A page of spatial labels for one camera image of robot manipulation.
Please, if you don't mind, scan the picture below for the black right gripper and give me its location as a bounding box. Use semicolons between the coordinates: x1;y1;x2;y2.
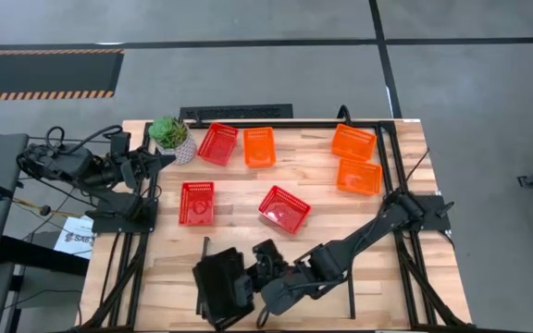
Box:
238;239;291;301

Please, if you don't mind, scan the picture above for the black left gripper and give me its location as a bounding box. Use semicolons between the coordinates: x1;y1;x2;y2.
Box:
108;150;178;190

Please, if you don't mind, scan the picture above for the black plastic basket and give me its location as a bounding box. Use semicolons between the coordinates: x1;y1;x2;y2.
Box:
192;247;256;330

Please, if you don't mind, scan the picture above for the red plastic basket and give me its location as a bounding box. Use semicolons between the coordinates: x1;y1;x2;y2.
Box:
196;122;240;167
178;180;216;227
256;185;313;235

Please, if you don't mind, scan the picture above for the orange plastic basket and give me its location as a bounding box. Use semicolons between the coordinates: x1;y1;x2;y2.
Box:
330;123;378;162
336;158;383;197
242;127;278;169

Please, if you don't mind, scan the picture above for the succulent in patterned white pot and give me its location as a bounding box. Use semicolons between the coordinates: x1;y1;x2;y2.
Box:
148;115;198;167

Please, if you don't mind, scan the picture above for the white printed paper sheet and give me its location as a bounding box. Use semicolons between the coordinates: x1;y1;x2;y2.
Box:
53;215;96;260

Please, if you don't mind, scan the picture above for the black furniture beam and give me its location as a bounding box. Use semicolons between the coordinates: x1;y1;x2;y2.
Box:
0;234;91;278

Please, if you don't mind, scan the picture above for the black hazard-striped floor mat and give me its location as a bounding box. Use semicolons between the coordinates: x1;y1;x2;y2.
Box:
0;48;126;102

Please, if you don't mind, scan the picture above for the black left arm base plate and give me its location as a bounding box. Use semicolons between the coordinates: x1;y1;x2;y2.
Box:
91;196;159;235

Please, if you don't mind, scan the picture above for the yellow cable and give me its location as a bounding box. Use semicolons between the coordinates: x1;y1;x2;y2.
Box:
11;196;85;219

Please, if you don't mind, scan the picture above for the black aluminium table frame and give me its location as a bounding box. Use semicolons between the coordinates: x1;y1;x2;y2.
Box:
81;118;474;332

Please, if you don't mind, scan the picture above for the thin black floor cable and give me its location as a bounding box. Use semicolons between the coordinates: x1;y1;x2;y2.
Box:
0;288;82;327

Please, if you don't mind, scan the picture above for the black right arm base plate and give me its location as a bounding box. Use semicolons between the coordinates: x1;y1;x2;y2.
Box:
383;193;452;232

